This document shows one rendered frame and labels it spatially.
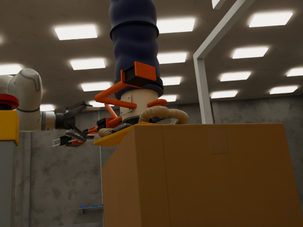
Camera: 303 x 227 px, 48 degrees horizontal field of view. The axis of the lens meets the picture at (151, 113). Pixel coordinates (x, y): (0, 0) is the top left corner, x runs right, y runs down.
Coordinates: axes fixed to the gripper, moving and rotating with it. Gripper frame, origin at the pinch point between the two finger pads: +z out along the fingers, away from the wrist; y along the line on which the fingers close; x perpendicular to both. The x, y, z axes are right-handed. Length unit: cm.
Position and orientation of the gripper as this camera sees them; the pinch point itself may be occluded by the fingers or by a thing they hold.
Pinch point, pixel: (98, 121)
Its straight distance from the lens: 166.3
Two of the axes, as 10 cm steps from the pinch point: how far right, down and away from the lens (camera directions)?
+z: 9.3, 0.3, 3.7
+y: 0.9, 9.5, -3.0
